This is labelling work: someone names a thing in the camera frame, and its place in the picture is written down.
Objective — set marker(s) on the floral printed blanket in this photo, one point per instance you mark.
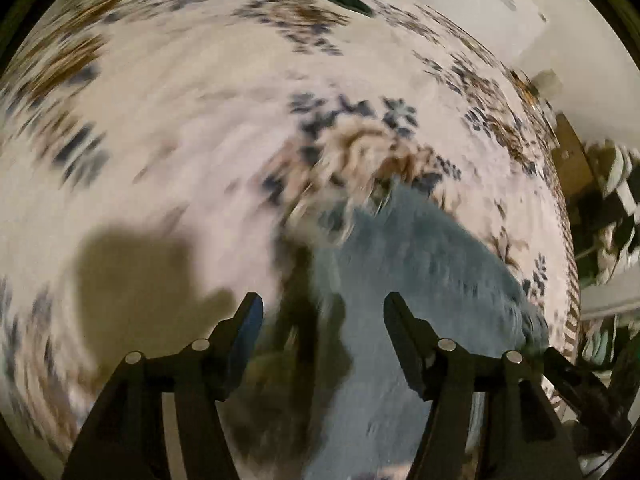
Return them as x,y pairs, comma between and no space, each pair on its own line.
175,150

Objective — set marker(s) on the small white box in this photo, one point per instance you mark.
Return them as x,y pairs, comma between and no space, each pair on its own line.
546,82

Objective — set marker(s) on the blue towel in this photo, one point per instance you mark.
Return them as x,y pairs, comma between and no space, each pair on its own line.
400,270

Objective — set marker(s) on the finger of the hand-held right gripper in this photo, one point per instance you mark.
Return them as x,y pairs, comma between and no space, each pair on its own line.
575,385

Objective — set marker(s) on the brown wooden box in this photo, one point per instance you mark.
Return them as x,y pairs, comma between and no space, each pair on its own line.
572,155

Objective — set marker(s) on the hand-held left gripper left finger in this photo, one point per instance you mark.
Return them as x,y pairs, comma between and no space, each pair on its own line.
249,327

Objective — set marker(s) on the black and white checkered cloth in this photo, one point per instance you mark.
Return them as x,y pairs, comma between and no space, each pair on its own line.
622,195

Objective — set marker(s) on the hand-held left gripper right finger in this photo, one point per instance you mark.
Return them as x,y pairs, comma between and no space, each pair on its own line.
400,327

